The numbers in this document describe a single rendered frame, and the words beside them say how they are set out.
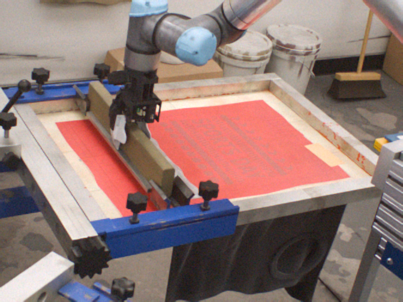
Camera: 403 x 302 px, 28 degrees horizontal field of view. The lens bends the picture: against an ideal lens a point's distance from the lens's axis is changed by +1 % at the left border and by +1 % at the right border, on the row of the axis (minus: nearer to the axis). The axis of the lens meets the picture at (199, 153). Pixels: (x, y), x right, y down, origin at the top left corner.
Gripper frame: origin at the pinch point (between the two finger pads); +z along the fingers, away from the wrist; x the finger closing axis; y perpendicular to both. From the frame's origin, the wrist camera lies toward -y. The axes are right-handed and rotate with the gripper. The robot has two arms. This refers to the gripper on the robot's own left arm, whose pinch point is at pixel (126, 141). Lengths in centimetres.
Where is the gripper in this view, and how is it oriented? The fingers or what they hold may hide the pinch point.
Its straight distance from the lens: 181.4
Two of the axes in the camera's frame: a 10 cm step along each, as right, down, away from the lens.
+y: 4.7, 5.2, -7.1
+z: -1.6, 8.5, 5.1
